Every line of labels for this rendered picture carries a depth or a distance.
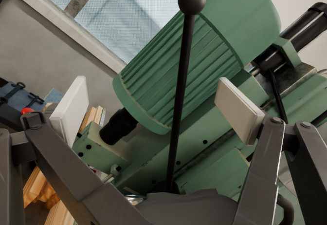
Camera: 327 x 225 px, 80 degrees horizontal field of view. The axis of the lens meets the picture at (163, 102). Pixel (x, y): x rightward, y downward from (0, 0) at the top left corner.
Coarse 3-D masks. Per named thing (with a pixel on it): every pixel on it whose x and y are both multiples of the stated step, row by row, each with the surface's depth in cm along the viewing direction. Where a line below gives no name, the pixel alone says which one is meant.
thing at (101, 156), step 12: (84, 132) 48; (96, 132) 48; (84, 144) 45; (96, 144) 46; (120, 144) 52; (84, 156) 47; (96, 156) 48; (108, 156) 48; (120, 156) 49; (96, 168) 49; (108, 168) 50
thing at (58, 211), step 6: (90, 114) 74; (84, 120) 75; (90, 120) 72; (84, 126) 69; (60, 204) 43; (54, 210) 42; (60, 210) 42; (48, 216) 43; (54, 216) 41; (60, 216) 41; (48, 222) 41; (54, 222) 40; (60, 222) 41
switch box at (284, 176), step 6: (324, 126) 41; (324, 132) 41; (324, 138) 40; (282, 156) 44; (282, 162) 43; (282, 168) 42; (288, 168) 41; (282, 174) 41; (288, 174) 41; (282, 180) 41; (288, 180) 40; (288, 186) 41; (294, 192) 43
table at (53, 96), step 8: (48, 96) 70; (56, 96) 73; (80, 128) 71; (24, 168) 47; (32, 168) 48; (24, 176) 45; (24, 184) 44; (24, 208) 41; (32, 208) 42; (40, 208) 43; (32, 216) 41; (40, 216) 42; (32, 224) 40; (40, 224) 41
